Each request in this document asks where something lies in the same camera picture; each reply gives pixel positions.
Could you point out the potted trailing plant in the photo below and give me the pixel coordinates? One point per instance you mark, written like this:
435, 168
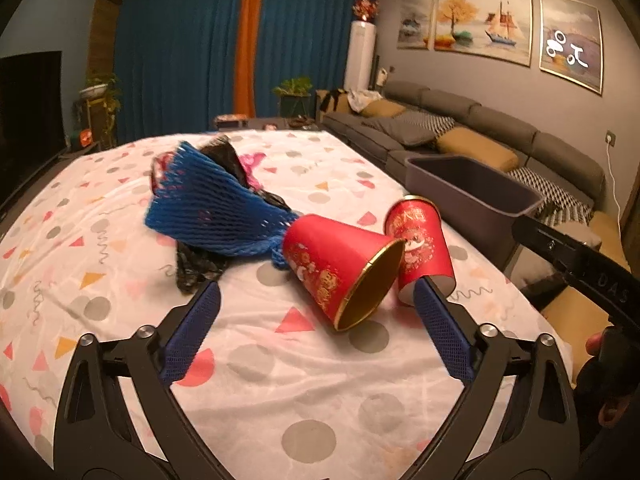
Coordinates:
102, 97

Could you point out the black plastic bag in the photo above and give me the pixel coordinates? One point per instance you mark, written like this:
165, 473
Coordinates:
200, 270

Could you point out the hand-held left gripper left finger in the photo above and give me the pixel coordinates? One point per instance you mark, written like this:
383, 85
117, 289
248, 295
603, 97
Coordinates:
192, 330

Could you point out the printed flat box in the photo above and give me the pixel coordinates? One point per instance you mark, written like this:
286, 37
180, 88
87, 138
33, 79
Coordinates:
231, 121

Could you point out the grey sectional sofa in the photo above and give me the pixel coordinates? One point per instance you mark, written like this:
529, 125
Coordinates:
500, 115

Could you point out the orange flower arrangement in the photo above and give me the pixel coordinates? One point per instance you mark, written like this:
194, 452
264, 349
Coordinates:
365, 9

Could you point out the wide sailboat painting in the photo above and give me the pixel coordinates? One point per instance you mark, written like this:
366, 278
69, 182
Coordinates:
482, 27

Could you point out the wall socket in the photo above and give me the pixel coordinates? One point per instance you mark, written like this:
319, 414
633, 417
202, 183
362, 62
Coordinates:
610, 137

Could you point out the pink plastic bag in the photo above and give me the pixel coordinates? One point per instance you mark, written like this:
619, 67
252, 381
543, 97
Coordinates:
250, 164

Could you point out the grey plastic bin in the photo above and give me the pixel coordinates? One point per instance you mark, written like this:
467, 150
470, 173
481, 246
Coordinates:
480, 195

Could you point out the blue foam net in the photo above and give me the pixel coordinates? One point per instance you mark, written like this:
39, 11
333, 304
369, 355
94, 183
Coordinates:
215, 205

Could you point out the long yellow cushion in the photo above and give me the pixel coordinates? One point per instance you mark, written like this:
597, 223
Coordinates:
477, 147

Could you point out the orange curtain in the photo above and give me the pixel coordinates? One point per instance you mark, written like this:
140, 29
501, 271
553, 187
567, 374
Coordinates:
248, 45

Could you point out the potted green plant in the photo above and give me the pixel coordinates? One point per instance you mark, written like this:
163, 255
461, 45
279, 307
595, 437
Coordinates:
292, 95

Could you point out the patterned white cloth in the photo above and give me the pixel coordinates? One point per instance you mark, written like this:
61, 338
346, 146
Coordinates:
280, 375

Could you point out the wide blue curtain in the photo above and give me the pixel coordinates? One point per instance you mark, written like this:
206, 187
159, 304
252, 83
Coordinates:
175, 55

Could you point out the person's right hand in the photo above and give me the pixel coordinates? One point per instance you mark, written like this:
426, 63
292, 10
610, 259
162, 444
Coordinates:
594, 345

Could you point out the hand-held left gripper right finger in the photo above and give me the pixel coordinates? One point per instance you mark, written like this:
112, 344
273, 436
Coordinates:
442, 330

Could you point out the red paper cup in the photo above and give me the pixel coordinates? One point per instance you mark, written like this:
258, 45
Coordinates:
325, 260
420, 240

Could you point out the long black white patterned cushion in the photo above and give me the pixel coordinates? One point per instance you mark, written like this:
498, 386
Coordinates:
555, 190

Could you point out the small landscape painting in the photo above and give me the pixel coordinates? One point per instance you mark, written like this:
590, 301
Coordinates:
415, 22

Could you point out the white standing air conditioner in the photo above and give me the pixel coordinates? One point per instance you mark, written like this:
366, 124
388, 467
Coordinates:
359, 57

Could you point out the purple grey painting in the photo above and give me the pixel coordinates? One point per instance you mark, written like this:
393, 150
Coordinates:
570, 42

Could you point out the small black white patterned cushion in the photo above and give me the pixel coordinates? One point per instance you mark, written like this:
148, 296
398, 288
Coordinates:
435, 122

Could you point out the grey television cabinet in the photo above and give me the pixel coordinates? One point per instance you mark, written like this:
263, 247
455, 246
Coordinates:
60, 157

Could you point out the black television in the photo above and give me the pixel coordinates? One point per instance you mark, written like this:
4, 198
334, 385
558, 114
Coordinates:
27, 120

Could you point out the beige grey cushion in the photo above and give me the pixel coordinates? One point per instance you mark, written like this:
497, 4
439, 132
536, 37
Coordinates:
535, 272

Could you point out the brown slippers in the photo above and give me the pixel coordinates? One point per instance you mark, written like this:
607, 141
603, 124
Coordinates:
301, 121

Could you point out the small yellow cushion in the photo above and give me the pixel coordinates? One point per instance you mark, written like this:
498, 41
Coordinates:
382, 109

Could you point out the black garment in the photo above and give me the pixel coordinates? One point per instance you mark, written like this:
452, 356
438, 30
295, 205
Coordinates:
334, 101

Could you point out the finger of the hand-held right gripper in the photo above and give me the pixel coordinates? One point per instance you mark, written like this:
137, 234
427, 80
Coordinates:
542, 242

